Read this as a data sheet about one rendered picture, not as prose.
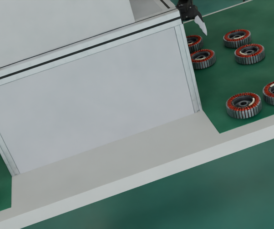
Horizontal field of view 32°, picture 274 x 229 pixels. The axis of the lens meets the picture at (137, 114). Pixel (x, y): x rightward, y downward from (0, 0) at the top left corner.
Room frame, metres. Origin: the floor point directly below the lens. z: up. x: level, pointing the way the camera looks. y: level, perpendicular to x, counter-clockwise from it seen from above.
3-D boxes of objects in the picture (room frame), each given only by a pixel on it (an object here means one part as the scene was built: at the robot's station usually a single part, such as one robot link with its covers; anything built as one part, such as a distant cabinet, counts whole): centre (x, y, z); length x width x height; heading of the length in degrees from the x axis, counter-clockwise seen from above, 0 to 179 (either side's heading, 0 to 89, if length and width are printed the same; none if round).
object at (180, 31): (1.52, -0.20, 0.91); 0.28 x 0.03 x 0.32; 4
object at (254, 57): (1.64, -0.48, 0.77); 0.11 x 0.11 x 0.04
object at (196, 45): (1.89, -0.31, 0.77); 0.11 x 0.11 x 0.04
